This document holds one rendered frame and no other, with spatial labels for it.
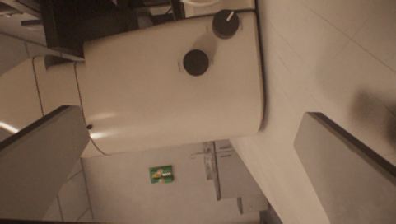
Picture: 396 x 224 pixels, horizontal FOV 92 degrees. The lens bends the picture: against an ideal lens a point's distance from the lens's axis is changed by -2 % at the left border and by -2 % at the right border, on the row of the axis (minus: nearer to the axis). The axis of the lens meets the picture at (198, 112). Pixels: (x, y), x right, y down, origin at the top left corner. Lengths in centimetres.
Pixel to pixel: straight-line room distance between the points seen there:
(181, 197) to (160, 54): 317
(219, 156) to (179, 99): 226
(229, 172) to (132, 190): 161
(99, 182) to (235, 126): 339
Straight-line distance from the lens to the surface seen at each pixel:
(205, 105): 19
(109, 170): 341
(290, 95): 17
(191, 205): 339
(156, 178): 323
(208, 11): 21
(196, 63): 18
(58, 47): 20
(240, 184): 261
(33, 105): 25
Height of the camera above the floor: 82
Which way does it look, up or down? 1 degrees up
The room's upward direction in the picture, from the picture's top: 97 degrees counter-clockwise
